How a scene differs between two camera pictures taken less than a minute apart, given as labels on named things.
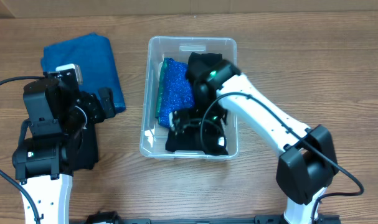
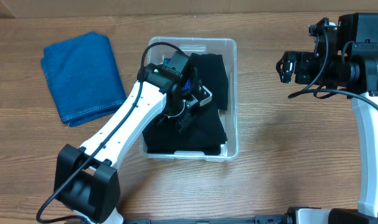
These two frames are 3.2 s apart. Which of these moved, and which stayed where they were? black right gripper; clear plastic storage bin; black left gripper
Moved: black left gripper; black right gripper
Stayed: clear plastic storage bin
